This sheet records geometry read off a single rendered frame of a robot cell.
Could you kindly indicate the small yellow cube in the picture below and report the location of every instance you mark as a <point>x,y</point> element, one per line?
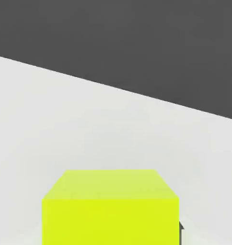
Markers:
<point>110,214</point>

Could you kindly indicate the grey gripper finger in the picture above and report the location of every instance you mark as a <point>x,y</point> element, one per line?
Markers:
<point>182,234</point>

